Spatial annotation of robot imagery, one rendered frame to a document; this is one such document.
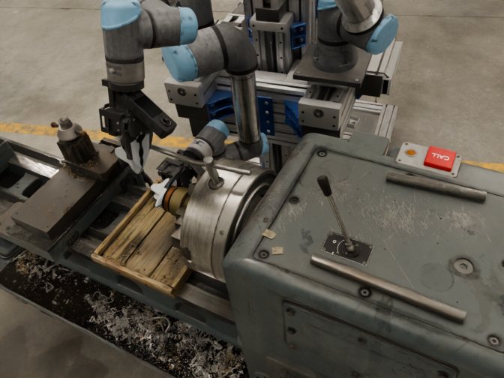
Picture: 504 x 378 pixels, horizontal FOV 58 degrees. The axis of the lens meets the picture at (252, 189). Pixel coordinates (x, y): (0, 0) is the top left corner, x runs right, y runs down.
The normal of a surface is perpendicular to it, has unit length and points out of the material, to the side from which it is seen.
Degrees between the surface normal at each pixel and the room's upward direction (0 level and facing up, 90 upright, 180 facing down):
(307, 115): 90
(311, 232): 0
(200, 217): 41
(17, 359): 0
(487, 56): 0
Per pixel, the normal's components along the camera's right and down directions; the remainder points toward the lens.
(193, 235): -0.43, 0.20
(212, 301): -0.09, -0.68
